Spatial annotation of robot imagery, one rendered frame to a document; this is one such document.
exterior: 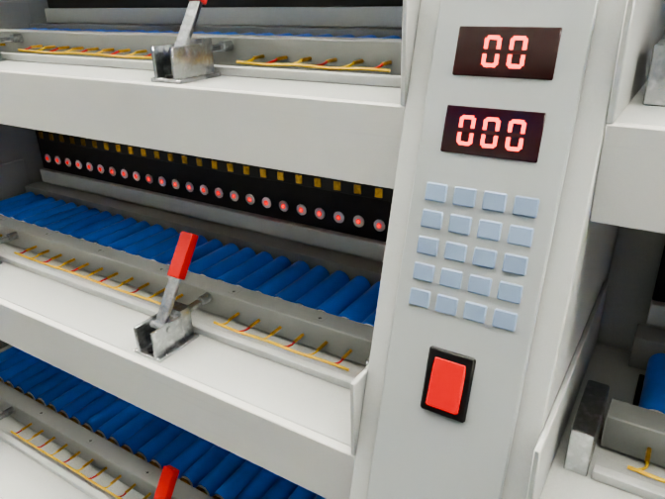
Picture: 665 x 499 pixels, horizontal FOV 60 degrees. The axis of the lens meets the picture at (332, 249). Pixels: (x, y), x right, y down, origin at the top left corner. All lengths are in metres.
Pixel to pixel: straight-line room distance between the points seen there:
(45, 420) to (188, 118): 0.41
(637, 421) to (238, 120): 0.29
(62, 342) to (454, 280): 0.34
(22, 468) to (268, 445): 0.35
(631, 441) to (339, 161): 0.22
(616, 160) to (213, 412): 0.29
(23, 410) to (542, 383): 0.57
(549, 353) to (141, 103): 0.30
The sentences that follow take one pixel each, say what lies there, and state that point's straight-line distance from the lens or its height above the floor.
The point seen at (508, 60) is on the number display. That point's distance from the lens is 0.28.
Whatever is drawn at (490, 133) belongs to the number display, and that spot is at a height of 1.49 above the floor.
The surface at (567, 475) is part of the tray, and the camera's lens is 0.36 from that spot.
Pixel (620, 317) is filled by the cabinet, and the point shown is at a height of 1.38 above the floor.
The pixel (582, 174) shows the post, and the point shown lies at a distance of 0.28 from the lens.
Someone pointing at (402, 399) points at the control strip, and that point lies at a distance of 0.32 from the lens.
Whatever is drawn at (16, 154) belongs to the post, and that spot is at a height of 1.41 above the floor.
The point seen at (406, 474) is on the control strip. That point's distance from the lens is 0.33.
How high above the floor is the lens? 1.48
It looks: 11 degrees down
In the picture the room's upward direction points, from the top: 7 degrees clockwise
